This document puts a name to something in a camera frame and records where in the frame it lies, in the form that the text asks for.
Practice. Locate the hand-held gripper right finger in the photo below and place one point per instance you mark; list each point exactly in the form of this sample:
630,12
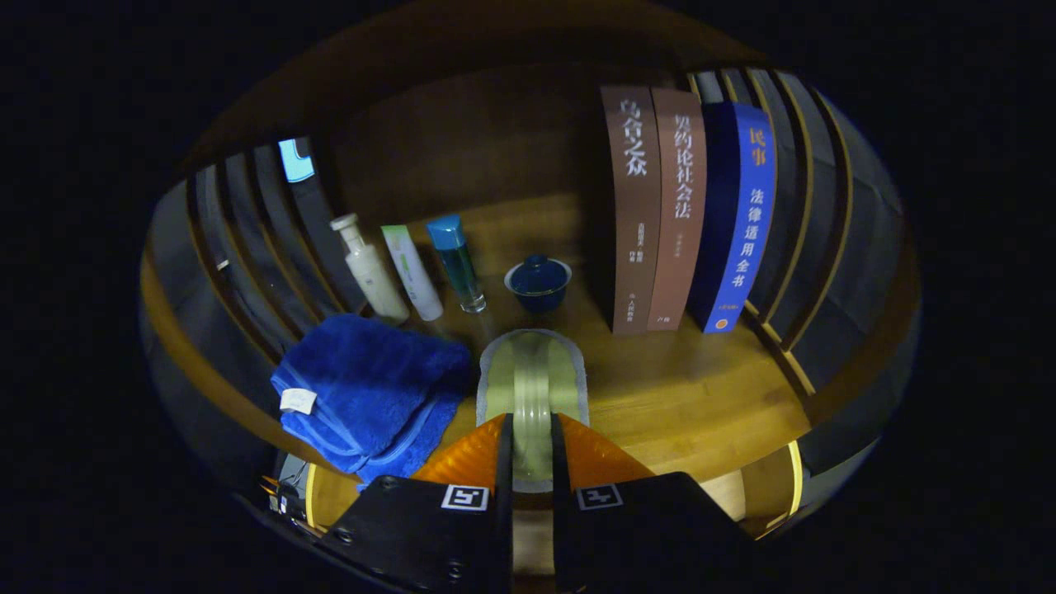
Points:
561,511

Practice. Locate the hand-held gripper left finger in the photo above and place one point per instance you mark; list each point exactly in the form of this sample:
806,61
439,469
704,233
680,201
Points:
505,511

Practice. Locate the wooden countertop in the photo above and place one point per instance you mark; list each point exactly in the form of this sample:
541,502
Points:
676,388

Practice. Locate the wooden cabinet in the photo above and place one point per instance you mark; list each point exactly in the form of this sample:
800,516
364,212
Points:
462,132

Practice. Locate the blue folded towel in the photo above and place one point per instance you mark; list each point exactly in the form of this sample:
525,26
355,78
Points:
371,379

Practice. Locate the blue lidded teacup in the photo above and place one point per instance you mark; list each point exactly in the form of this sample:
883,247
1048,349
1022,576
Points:
538,285

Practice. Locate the teal bottle with blue cap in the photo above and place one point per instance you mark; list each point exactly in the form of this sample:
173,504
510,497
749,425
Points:
458,264

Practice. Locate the white and green tube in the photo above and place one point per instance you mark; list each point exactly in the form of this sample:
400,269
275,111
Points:
412,276

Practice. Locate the white pump bottle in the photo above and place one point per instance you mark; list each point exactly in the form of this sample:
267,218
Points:
375,280

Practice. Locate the dark brown book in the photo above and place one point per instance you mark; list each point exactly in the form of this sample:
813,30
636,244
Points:
635,231

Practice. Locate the light brown book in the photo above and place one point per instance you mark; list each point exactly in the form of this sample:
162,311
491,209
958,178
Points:
681,231

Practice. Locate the blue book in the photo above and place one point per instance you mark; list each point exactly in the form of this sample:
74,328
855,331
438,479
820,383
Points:
747,231

